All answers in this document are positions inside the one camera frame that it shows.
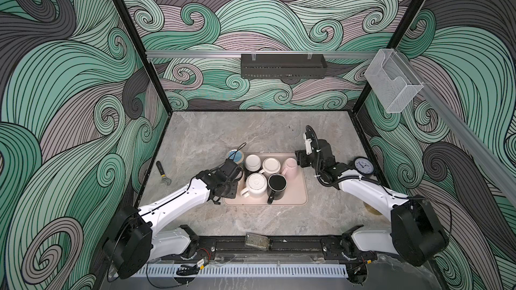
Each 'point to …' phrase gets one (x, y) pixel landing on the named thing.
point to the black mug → (277, 183)
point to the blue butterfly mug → (236, 156)
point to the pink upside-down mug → (291, 170)
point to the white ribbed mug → (256, 186)
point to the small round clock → (364, 165)
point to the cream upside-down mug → (271, 166)
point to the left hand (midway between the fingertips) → (230, 187)
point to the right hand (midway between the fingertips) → (302, 150)
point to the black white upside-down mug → (252, 163)
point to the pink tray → (296, 192)
